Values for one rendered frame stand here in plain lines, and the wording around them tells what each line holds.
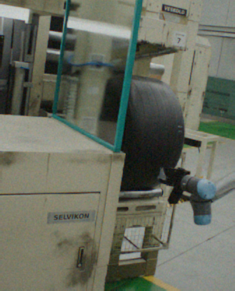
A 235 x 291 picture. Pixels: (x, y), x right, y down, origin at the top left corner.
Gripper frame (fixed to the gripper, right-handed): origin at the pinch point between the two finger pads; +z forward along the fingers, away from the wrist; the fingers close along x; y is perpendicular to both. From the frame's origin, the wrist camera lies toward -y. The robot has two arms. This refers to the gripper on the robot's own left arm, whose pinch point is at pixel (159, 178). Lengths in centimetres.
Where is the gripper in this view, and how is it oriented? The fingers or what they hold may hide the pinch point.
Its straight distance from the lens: 202.2
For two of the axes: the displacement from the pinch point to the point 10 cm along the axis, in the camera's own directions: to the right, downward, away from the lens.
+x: -8.7, -0.4, -4.9
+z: -4.8, -1.0, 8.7
